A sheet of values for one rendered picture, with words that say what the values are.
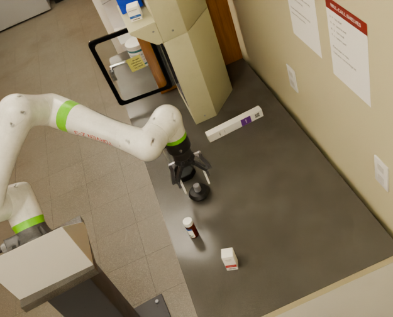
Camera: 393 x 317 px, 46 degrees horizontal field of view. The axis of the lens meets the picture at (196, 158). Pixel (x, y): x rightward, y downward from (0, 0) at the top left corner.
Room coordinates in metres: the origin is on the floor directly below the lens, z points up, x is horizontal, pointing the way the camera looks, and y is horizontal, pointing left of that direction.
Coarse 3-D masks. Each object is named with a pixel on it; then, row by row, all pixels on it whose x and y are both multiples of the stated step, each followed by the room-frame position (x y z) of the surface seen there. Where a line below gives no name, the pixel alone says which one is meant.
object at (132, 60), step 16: (96, 48) 2.11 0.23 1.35; (112, 48) 2.10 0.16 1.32; (128, 48) 2.10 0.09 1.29; (144, 48) 2.09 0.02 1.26; (112, 64) 2.11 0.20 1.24; (128, 64) 2.10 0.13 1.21; (144, 64) 2.09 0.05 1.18; (112, 80) 2.11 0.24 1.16; (128, 80) 2.10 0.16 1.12; (144, 80) 2.09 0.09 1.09; (160, 80) 2.09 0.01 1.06; (128, 96) 2.11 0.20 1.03
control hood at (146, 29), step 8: (144, 8) 1.94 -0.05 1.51; (128, 16) 1.92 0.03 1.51; (144, 16) 1.86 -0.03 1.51; (128, 24) 1.85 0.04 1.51; (136, 24) 1.82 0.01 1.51; (144, 24) 1.80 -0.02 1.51; (152, 24) 1.77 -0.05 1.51; (136, 32) 1.77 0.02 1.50; (144, 32) 1.77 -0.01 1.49; (152, 32) 1.77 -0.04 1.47; (152, 40) 1.77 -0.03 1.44; (160, 40) 1.77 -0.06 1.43
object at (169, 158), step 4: (164, 152) 1.46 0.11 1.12; (168, 156) 1.45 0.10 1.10; (168, 160) 1.46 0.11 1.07; (172, 160) 1.45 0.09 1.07; (176, 168) 1.44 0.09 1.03; (184, 168) 1.44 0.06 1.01; (188, 168) 1.45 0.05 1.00; (192, 168) 1.47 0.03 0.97; (176, 172) 1.45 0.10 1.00; (184, 172) 1.44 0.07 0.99; (188, 172) 1.44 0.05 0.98
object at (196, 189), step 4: (196, 184) 1.33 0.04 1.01; (200, 184) 1.35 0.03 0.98; (204, 184) 1.34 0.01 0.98; (192, 188) 1.35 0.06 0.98; (196, 188) 1.31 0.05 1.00; (200, 188) 1.32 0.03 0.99; (204, 188) 1.32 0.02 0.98; (208, 188) 1.32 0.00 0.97; (192, 192) 1.32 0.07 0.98; (196, 192) 1.32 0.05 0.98; (200, 192) 1.31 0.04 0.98; (204, 192) 1.30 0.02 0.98; (208, 192) 1.30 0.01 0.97; (192, 196) 1.31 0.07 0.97; (196, 196) 1.30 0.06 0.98; (200, 196) 1.29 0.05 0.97; (204, 196) 1.29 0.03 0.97; (196, 200) 1.29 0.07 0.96; (200, 200) 1.29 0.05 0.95
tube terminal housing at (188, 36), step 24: (168, 0) 1.78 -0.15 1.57; (192, 0) 1.86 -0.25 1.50; (168, 24) 1.78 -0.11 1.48; (192, 24) 1.82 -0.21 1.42; (168, 48) 1.77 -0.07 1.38; (192, 48) 1.78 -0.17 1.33; (216, 48) 1.90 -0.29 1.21; (192, 72) 1.78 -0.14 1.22; (216, 72) 1.86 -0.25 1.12; (192, 96) 1.78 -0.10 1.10; (216, 96) 1.81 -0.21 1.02
